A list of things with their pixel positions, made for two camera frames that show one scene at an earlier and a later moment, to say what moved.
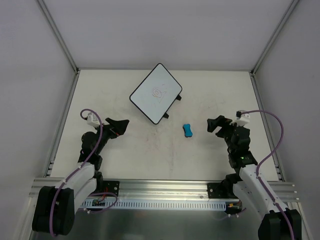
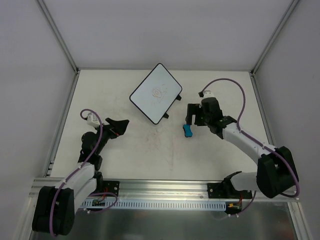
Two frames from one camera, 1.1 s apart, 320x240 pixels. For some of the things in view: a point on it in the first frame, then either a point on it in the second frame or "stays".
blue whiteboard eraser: (188, 132) stays
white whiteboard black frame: (156, 93) stays
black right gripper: (224, 128) → (198, 115)
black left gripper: (110, 129) stays
